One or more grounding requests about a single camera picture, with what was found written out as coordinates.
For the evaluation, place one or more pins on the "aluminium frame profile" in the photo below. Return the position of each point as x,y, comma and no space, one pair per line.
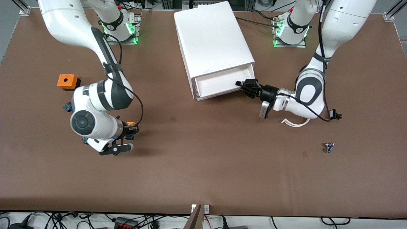
24,9
392,14

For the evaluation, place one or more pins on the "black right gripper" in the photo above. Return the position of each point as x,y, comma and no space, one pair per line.
128,128

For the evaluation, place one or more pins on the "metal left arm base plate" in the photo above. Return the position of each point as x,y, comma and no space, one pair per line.
289,46

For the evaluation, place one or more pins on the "red push button switch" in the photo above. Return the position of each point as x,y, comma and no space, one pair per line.
67,107

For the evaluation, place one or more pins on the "white curved plastic strip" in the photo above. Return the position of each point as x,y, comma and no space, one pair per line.
287,123

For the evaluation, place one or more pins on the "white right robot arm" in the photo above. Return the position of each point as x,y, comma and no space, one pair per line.
63,19

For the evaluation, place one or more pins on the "white plastic drawer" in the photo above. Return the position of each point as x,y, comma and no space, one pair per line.
219,84

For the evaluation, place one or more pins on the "green push button switch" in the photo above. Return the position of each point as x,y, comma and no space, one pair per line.
85,141

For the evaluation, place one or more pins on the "black plug adapter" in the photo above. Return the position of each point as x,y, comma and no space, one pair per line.
19,226

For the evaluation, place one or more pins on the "brown angled post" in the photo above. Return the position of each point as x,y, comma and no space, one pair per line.
194,221

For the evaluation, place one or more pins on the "small white bracket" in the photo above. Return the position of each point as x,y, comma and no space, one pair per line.
206,209
193,208

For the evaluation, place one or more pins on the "yellow push button switch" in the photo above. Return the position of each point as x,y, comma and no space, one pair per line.
129,122

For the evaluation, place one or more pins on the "small blue electronic component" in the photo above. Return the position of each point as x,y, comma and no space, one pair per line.
329,147

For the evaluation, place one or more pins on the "orange button enclosure box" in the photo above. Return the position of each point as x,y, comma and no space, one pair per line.
65,81

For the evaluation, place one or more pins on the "white drawer cabinet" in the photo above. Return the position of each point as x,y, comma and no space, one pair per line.
210,38

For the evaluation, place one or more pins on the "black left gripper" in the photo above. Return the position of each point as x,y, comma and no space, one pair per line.
269,92

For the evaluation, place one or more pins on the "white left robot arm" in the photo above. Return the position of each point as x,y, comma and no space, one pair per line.
346,19

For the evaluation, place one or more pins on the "small black electronic component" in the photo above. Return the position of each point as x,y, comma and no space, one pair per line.
332,114

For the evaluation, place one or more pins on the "black power strip red switches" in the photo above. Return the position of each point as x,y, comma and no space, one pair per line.
125,223

